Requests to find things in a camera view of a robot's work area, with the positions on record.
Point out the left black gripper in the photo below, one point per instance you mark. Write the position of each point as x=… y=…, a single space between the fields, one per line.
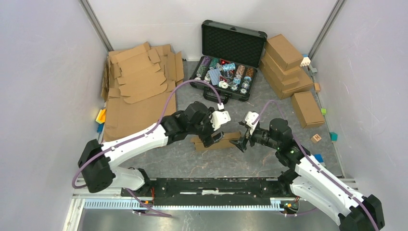
x=207 y=139

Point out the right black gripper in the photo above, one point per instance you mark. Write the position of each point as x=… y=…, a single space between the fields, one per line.
x=241 y=142

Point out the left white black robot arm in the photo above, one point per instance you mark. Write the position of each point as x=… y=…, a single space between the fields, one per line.
x=100 y=163

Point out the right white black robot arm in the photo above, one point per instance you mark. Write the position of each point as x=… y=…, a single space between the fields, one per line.
x=307 y=178

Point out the single folded cardboard box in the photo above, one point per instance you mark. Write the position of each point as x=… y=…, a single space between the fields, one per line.
x=307 y=110

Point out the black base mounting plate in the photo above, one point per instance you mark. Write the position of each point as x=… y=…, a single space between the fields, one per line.
x=213 y=191

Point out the wooden letter H block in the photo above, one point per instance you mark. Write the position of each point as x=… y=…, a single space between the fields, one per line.
x=316 y=138

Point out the blue green stacked bricks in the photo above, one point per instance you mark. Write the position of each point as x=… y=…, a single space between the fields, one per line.
x=319 y=158

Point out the black poker chip case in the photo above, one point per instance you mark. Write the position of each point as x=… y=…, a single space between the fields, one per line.
x=229 y=62

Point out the stack of flat cardboard blanks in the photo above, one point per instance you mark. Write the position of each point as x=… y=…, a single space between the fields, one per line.
x=136 y=85

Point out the lime green small block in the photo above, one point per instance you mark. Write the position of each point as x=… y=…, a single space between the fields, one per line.
x=323 y=111

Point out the teal cube block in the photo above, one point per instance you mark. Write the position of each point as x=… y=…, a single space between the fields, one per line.
x=333 y=136

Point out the small wooden cube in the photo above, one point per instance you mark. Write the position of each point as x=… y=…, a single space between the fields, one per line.
x=317 y=87

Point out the white blue toy brick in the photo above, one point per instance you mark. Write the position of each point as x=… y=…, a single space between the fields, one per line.
x=305 y=61

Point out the orange yellow toy block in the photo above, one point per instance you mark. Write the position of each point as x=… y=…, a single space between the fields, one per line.
x=101 y=116

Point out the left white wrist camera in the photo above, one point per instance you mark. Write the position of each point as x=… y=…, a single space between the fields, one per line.
x=219 y=117

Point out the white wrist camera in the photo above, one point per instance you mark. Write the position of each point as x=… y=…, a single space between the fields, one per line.
x=250 y=121
x=219 y=117

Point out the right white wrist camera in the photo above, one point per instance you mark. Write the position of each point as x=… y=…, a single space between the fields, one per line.
x=250 y=121

